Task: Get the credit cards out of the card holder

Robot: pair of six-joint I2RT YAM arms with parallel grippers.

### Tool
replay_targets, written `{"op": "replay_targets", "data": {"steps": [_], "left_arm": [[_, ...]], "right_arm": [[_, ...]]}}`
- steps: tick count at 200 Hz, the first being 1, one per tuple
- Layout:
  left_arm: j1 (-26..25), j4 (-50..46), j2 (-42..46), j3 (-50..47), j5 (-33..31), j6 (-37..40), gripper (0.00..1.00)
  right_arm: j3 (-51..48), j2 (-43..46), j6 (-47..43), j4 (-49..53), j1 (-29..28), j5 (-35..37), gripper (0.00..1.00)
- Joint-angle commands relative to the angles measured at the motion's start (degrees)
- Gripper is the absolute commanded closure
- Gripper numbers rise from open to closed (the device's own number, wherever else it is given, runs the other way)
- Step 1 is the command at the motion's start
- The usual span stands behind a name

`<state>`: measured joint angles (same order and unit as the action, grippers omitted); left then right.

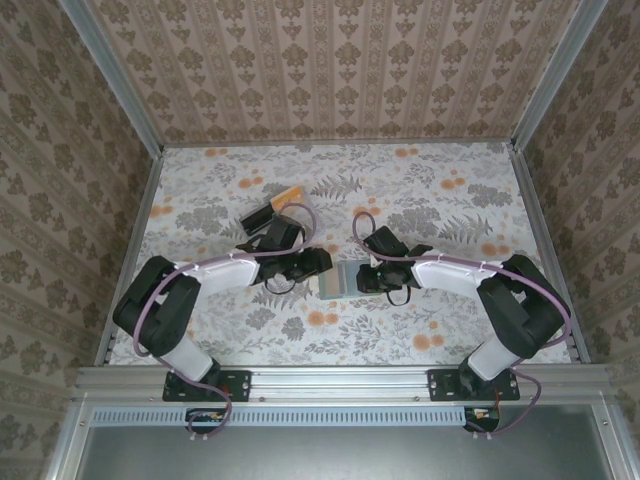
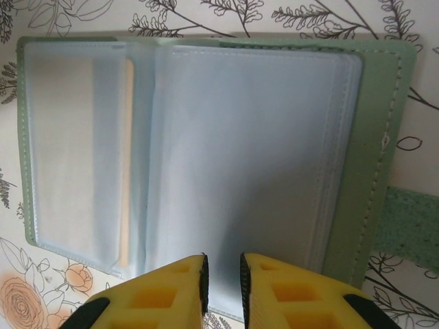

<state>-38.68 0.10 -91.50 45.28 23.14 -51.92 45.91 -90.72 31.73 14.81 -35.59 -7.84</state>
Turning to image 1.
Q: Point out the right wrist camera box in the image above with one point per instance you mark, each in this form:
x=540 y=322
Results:
x=386 y=241

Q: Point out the aluminium lower frame rail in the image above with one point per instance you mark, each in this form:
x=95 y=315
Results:
x=612 y=440
x=67 y=440

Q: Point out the aluminium corner post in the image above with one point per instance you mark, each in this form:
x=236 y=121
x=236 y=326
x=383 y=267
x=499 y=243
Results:
x=116 y=75
x=556 y=75

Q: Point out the wide aluminium base rail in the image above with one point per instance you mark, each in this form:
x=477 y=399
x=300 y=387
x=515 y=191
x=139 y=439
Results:
x=340 y=382

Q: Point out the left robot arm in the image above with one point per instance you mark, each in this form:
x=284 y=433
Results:
x=165 y=310

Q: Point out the thin aluminium table rail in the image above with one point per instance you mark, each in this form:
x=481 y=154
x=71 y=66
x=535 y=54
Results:
x=340 y=144

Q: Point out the grey metal sheet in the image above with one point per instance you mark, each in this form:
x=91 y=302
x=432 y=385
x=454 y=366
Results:
x=350 y=450

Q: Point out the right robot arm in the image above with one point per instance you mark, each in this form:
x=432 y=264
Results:
x=525 y=310

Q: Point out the aluminium table side rail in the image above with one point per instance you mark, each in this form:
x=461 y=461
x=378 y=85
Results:
x=131 y=250
x=541 y=225

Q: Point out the black card stack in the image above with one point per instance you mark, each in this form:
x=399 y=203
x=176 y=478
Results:
x=257 y=220

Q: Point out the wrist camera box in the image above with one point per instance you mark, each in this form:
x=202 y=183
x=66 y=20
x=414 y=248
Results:
x=285 y=234
x=386 y=241

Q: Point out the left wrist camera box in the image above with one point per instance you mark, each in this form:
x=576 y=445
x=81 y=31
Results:
x=285 y=234

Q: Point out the green card holder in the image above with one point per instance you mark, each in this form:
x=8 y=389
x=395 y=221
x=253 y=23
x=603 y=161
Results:
x=325 y=294

